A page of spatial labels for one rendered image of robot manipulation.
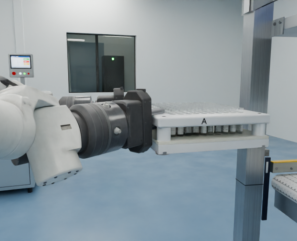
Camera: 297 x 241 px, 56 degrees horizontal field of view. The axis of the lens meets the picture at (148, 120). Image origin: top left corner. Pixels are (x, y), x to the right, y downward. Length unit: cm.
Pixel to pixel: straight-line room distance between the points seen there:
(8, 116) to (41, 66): 528
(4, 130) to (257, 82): 70
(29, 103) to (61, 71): 522
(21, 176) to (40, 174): 262
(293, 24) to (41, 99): 64
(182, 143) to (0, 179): 263
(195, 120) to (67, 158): 26
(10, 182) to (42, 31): 331
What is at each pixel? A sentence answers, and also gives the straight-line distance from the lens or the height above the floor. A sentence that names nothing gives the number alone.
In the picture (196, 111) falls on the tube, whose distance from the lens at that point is 58.
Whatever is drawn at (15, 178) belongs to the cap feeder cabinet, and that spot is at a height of 17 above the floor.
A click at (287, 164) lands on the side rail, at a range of 94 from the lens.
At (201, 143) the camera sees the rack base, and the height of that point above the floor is 99.
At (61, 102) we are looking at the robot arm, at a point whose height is 106.
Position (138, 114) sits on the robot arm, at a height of 105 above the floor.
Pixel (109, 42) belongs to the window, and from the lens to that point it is 580.
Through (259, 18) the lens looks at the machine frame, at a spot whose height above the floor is 128.
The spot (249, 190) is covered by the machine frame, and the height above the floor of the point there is 78.
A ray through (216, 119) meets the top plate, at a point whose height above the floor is 104.
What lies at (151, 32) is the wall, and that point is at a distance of 593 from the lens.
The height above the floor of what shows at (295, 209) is 76.
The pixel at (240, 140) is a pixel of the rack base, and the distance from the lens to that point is 60.
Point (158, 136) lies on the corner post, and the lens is 53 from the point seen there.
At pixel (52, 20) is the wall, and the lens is 568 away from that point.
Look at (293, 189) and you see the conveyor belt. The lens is 86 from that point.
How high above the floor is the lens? 111
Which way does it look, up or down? 8 degrees down
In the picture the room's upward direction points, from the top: straight up
